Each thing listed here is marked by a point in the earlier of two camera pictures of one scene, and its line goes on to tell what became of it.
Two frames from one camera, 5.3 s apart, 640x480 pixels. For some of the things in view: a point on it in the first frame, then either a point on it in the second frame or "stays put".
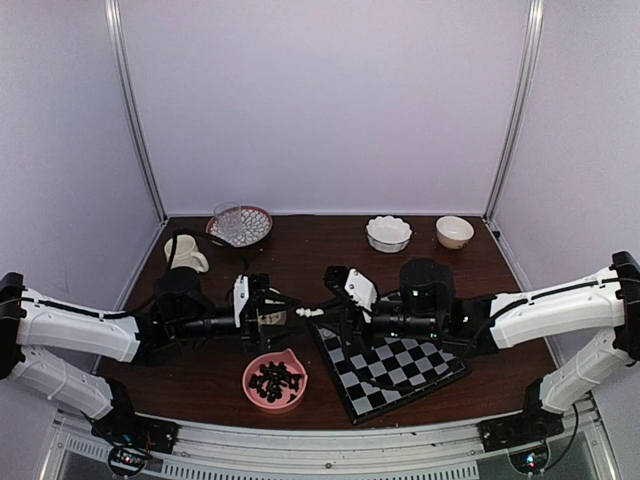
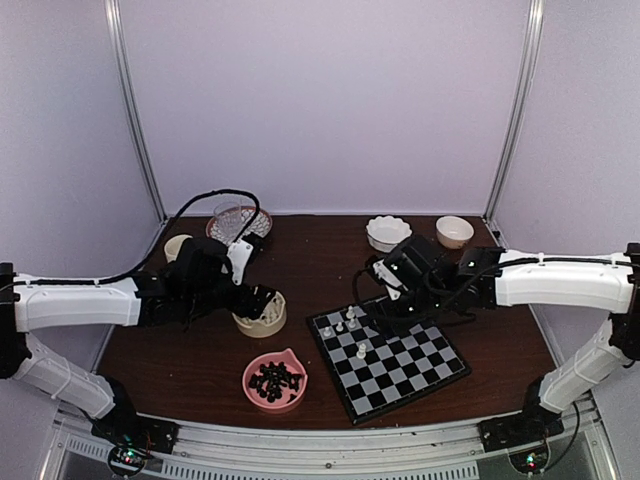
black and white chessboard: [375, 375] stays put
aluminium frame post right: [524, 86] stays put
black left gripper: [249, 326] → [257, 303]
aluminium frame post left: [129, 106] stays put
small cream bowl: [453, 232] stays put
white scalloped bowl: [388, 234] stays put
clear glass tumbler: [228, 220] stays put
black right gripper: [353, 319] → [391, 323]
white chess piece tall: [310, 313] → [361, 354]
